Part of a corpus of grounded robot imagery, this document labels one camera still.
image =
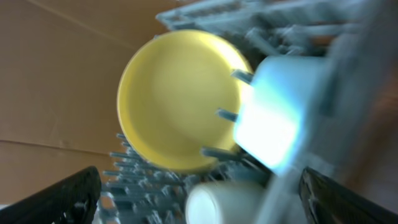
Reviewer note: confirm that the white cup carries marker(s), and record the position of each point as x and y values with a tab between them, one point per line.
223	202

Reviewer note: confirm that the yellow-green plate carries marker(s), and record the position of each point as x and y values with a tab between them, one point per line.
169	94

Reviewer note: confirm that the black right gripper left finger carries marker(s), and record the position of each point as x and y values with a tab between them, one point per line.
71	200

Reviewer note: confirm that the brown cardboard box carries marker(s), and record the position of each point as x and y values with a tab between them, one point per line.
61	62

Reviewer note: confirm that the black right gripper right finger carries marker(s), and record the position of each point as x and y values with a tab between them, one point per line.
326	201

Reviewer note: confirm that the light blue small plate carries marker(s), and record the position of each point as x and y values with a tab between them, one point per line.
279	110

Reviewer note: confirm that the grey plastic dish rack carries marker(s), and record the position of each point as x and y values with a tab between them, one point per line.
358	39

